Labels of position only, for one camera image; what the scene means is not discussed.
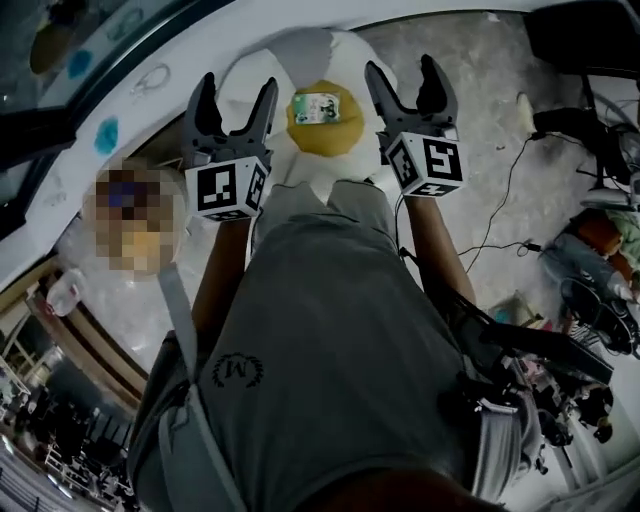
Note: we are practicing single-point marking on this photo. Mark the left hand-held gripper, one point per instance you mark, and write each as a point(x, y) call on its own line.
point(220, 187)

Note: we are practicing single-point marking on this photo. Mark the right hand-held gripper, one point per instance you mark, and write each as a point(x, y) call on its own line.
point(435, 162)

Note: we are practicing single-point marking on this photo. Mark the white petal-shaped chair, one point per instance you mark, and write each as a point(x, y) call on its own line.
point(250, 75)

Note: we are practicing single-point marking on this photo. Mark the teal cover book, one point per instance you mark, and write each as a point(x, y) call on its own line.
point(317, 107)

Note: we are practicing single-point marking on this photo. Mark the person's right forearm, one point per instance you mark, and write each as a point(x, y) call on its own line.
point(440, 245)

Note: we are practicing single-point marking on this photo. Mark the person's left forearm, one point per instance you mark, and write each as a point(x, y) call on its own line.
point(220, 280)

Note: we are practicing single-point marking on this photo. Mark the yellow round seat cushion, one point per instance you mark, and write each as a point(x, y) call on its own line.
point(325, 137)

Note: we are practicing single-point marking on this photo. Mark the large clear water jug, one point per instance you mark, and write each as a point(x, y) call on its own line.
point(65, 292)

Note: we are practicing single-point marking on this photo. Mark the person's grey shirt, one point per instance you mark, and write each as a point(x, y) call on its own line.
point(325, 350)

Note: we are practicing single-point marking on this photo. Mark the wooden steps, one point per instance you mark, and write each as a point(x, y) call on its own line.
point(90, 345)

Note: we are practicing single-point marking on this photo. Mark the black monitor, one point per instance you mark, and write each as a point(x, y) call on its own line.
point(560, 350)

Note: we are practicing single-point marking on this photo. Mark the black window frame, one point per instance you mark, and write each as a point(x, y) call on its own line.
point(30, 135)

